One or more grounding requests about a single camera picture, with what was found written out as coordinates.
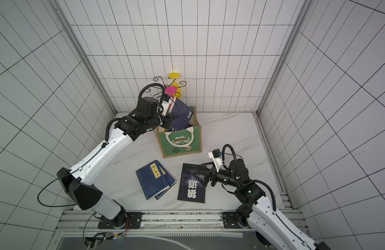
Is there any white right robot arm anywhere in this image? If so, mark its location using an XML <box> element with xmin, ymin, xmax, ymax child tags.
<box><xmin>198</xmin><ymin>144</ymin><xmax>329</xmax><ymax>250</ymax></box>

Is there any yellow plastic goblet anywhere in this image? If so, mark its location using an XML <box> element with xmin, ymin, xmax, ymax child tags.
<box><xmin>168</xmin><ymin>72</ymin><xmax>181</xmax><ymax>99</ymax></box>

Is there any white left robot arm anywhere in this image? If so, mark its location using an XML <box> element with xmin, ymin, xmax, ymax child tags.
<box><xmin>57</xmin><ymin>83</ymin><xmax>178</xmax><ymax>229</ymax></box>

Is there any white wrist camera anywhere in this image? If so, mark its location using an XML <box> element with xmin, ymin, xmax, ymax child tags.
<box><xmin>208</xmin><ymin>149</ymin><xmax>223</xmax><ymax>172</ymax></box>
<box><xmin>161</xmin><ymin>94</ymin><xmax>174</xmax><ymax>117</ymax></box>

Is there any dark blue barcode book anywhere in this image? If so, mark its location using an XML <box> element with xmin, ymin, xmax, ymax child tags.
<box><xmin>170</xmin><ymin>97</ymin><xmax>194</xmax><ymax>131</ymax></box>

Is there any metal base rail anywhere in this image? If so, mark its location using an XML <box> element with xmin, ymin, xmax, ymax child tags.
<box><xmin>53</xmin><ymin>210</ymin><xmax>267</xmax><ymax>242</ymax></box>

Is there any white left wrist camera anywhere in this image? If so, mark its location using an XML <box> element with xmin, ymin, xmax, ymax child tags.
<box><xmin>161</xmin><ymin>94</ymin><xmax>174</xmax><ymax>117</ymax></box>

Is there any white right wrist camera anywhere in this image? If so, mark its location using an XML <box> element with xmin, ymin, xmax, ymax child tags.
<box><xmin>208</xmin><ymin>149</ymin><xmax>223</xmax><ymax>172</ymax></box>

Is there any burlap Christmas canvas bag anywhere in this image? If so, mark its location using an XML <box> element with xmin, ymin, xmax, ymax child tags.
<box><xmin>155</xmin><ymin>106</ymin><xmax>202</xmax><ymax>158</ymax></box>

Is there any blue book with label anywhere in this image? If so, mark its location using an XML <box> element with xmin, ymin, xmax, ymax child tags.
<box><xmin>136</xmin><ymin>160</ymin><xmax>170</xmax><ymax>200</ymax></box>

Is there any pink plastic goblet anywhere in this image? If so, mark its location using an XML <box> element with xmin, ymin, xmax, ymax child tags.
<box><xmin>165</xmin><ymin>86</ymin><xmax>178</xmax><ymax>96</ymax></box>

